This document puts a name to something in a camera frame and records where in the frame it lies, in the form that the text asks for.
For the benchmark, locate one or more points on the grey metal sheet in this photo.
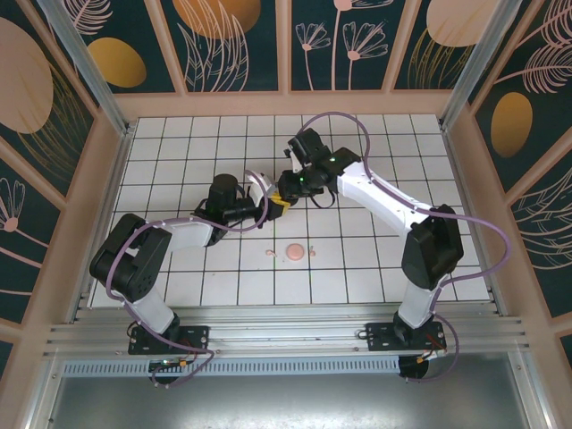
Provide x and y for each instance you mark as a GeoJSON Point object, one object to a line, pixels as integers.
{"type": "Point", "coordinates": [286, 402]}

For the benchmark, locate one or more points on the yellow power connector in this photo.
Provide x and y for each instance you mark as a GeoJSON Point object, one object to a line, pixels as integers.
{"type": "Point", "coordinates": [183, 363]}
{"type": "Point", "coordinates": [424, 357]}

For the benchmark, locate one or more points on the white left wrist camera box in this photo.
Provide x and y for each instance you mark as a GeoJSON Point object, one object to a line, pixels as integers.
{"type": "Point", "coordinates": [259, 187]}

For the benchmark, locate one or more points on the aluminium frame post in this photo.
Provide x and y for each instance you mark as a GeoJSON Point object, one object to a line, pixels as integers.
{"type": "Point", "coordinates": [473, 58]}
{"type": "Point", "coordinates": [89, 71]}

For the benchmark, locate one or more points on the pink earbud charging case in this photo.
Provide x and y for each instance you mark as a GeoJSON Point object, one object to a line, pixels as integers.
{"type": "Point", "coordinates": [295, 251]}

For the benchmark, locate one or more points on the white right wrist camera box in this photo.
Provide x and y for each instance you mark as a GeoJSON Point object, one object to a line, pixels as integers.
{"type": "Point", "coordinates": [296, 164]}

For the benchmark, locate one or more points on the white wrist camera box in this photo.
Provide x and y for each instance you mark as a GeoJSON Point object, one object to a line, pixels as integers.
{"type": "Point", "coordinates": [296, 164]}
{"type": "Point", "coordinates": [259, 187]}

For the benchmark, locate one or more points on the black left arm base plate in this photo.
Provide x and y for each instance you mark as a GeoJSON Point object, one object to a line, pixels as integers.
{"type": "Point", "coordinates": [196, 335]}

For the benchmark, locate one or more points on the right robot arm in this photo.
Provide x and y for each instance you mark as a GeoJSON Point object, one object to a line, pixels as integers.
{"type": "Point", "coordinates": [429, 250]}

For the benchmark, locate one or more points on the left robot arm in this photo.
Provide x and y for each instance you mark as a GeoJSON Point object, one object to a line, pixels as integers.
{"type": "Point", "coordinates": [129, 259]}

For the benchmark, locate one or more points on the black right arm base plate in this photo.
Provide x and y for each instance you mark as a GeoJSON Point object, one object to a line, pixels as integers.
{"type": "Point", "coordinates": [380, 337]}

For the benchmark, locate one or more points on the aluminium mounting rail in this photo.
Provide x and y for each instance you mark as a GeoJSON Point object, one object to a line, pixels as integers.
{"type": "Point", "coordinates": [286, 328]}

